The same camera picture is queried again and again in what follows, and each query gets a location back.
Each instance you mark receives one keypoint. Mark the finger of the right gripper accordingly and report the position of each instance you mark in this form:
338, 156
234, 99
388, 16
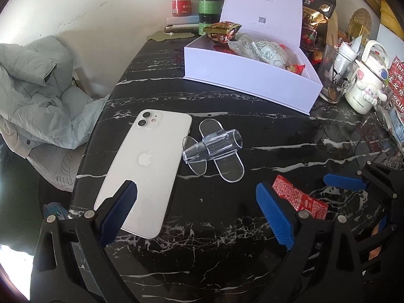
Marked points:
344, 182

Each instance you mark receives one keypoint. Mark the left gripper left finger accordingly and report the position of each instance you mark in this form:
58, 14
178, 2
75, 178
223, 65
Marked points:
56, 276

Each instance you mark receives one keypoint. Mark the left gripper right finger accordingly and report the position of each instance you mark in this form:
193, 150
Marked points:
322, 263

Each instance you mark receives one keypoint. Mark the red sauce sachet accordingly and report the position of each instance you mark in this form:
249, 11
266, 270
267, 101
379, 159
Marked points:
299, 200

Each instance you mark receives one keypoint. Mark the red gold candy packet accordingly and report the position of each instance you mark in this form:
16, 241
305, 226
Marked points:
296, 68

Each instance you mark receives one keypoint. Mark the clear acrylic phone stand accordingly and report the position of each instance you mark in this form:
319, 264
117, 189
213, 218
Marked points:
218, 145

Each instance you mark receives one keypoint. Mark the brown green snack bag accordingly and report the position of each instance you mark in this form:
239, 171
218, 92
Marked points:
222, 32

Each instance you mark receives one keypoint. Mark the white printed bread packet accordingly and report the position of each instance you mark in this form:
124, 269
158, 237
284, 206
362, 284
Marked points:
243, 45

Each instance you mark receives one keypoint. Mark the white cinnamoroll kettle bottle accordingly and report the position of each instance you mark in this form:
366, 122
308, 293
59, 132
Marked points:
365, 91

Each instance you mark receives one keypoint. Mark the glass mug with spoon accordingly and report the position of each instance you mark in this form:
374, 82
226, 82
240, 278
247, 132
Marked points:
334, 85

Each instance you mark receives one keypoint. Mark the red barbecue sign bag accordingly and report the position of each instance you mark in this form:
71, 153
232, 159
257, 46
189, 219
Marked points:
396, 83

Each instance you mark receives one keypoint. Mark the white rolled tube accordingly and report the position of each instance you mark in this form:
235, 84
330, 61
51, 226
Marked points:
346, 55

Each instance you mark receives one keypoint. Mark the white smartphone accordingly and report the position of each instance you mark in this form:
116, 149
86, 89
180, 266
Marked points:
150, 156

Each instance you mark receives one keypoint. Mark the brown paper bag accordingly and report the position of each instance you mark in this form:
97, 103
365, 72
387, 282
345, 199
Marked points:
332, 30

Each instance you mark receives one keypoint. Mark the grey puffer jacket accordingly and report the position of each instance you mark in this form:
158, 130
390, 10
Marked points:
39, 102

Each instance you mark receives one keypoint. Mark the round woven trivet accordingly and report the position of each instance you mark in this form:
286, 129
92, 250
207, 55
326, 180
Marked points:
360, 23

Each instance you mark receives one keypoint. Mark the black gold oatmeal bag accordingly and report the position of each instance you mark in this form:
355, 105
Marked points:
315, 13

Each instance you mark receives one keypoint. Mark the lavender open gift box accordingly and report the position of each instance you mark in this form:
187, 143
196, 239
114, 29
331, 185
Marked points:
277, 21

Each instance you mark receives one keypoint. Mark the green black jar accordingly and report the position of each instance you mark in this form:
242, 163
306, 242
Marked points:
209, 12

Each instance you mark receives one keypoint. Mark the green leaf coaster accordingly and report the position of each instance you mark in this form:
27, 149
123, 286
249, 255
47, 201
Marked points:
161, 36

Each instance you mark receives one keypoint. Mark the red label jar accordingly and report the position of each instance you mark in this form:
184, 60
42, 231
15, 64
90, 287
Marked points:
181, 8

